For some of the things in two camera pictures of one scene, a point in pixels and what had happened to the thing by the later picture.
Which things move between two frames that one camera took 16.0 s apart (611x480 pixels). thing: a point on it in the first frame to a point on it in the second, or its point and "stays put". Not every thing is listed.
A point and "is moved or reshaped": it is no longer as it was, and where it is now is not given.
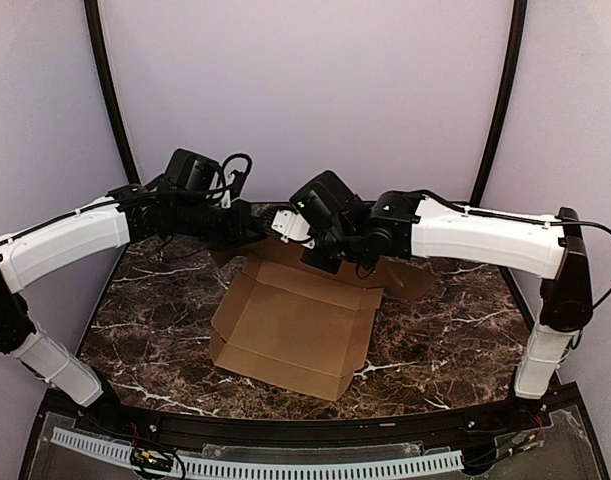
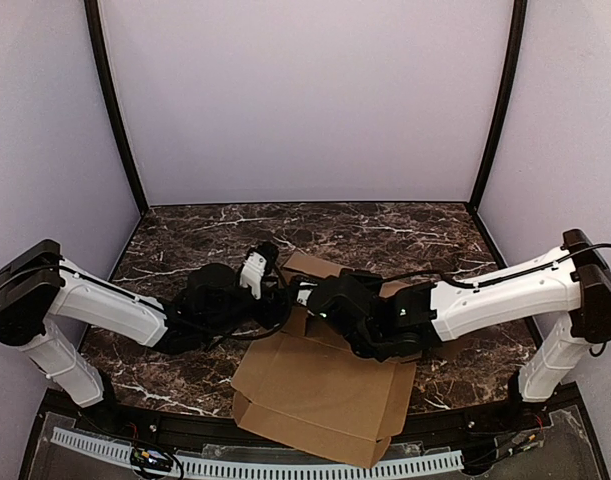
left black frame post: [103, 72] stays put
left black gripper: [242, 220] to [273, 307]
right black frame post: [516, 33] stays put
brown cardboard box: [302, 327] is moved or reshaped
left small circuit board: [146, 458] stays put
